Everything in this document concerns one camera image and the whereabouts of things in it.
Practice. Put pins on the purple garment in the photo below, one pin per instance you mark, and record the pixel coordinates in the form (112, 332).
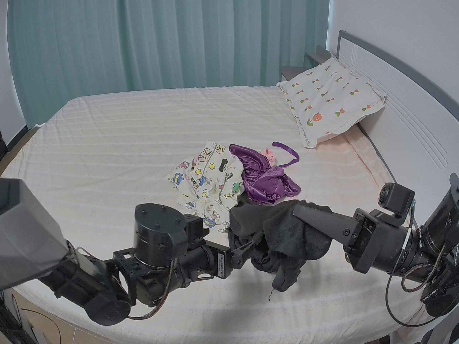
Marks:
(261, 181)

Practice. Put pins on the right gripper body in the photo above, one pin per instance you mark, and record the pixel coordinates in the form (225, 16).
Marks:
(383, 245)

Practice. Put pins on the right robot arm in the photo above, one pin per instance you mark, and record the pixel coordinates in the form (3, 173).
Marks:
(441, 210)

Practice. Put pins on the bed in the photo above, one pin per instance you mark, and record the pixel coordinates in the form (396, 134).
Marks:
(125, 149)

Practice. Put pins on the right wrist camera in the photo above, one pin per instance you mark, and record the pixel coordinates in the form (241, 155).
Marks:
(398, 197)

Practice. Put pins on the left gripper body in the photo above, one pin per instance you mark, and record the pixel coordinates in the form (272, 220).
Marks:
(206, 262)

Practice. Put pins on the white printed pyjama top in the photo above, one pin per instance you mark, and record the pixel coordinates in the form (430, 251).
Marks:
(208, 177)

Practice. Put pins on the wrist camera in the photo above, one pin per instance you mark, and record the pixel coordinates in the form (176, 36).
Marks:
(398, 197)
(195, 228)

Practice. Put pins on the grey bedside table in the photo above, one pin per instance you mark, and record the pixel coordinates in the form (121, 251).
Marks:
(294, 72)

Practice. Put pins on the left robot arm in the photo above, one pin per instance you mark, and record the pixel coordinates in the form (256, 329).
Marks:
(28, 228)

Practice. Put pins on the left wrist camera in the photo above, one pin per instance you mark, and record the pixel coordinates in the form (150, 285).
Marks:
(195, 228)

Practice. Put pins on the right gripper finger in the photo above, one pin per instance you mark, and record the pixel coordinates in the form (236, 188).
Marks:
(333, 228)

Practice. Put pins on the white printed pillow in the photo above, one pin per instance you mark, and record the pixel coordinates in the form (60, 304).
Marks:
(330, 95)

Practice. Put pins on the black T-shirt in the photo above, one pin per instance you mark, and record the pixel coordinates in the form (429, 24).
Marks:
(283, 228)

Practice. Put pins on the pink garment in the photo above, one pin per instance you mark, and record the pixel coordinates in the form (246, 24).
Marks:
(269, 154)

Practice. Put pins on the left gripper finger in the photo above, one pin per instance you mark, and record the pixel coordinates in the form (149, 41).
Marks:
(235, 260)

